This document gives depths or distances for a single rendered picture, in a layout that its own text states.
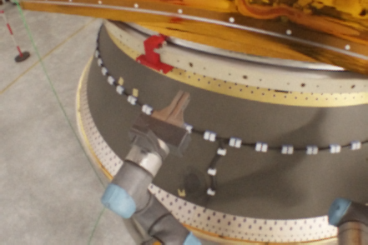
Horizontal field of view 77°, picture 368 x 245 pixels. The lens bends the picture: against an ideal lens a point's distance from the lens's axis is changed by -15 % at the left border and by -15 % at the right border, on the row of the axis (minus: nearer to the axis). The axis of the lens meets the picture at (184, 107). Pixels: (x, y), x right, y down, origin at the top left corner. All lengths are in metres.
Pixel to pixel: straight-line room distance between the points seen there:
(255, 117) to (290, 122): 0.11
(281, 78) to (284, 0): 0.20
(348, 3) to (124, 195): 0.62
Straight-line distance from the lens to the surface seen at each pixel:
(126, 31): 0.93
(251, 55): 0.72
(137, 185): 0.56
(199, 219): 1.00
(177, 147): 0.58
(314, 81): 0.73
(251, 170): 0.86
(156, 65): 0.81
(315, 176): 0.92
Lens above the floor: 2.13
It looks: 44 degrees down
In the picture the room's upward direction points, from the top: 4 degrees counter-clockwise
